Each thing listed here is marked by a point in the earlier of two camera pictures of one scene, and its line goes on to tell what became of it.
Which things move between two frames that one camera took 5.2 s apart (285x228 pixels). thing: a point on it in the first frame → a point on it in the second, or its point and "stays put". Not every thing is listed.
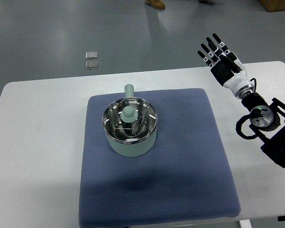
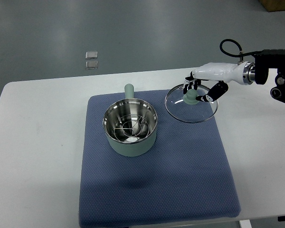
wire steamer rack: [136, 130] stays put
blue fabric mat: [187, 175] stays put
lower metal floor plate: [91, 65] stays put
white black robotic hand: [227, 67] → [243, 73]
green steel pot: [130, 124] stays put
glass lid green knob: [129, 120] → [186, 108]
